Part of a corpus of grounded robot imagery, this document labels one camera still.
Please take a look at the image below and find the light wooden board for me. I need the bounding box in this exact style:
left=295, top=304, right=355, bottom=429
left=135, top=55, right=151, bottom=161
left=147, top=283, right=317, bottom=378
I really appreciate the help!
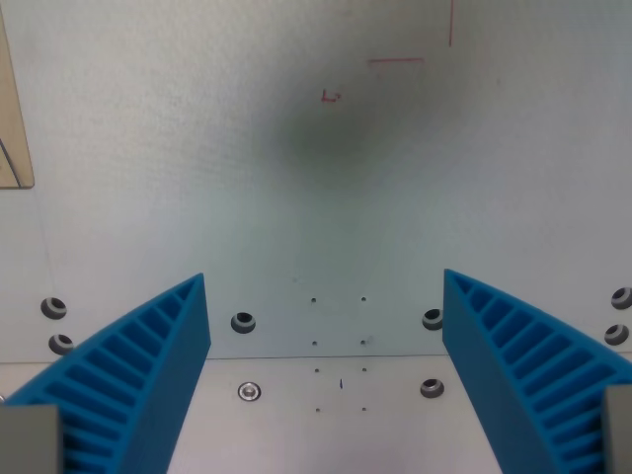
left=0, top=9, right=36, bottom=191

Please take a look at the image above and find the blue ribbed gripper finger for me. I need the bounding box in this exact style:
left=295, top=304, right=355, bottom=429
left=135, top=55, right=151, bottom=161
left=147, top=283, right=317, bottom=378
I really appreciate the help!
left=441, top=269, right=632, bottom=474
left=3, top=272, right=212, bottom=474

